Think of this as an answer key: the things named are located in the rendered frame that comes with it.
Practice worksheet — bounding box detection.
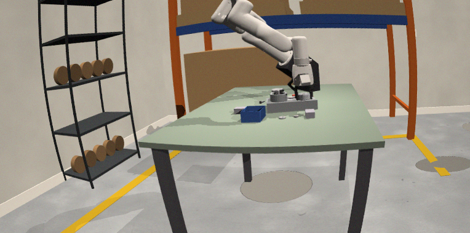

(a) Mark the blue open-top tray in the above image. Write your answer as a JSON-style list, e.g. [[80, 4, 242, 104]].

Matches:
[[241, 106, 266, 123]]

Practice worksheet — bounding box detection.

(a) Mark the grey toothed gear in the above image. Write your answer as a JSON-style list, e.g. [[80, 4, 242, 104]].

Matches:
[[298, 93, 310, 101]]

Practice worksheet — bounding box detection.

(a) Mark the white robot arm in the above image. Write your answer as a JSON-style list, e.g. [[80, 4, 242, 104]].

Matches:
[[211, 0, 312, 66]]

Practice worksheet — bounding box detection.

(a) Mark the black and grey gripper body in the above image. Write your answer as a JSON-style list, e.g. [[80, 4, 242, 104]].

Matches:
[[292, 64, 314, 86]]

